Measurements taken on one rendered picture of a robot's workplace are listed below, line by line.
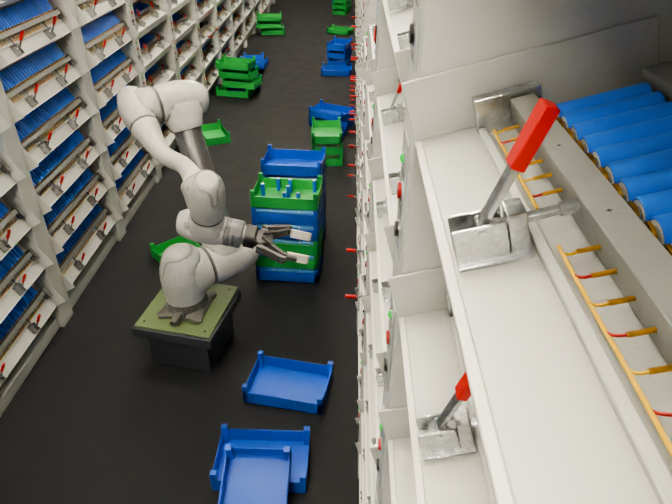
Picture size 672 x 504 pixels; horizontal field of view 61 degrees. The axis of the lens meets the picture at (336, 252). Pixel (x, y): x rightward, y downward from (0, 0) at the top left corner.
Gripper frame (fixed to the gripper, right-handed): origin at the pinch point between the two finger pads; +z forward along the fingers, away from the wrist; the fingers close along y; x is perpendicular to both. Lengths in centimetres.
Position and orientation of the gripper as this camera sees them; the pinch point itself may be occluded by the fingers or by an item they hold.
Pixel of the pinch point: (306, 247)
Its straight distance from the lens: 184.3
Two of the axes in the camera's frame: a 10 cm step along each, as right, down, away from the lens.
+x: 2.2, -8.1, -5.4
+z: 9.8, 2.0, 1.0
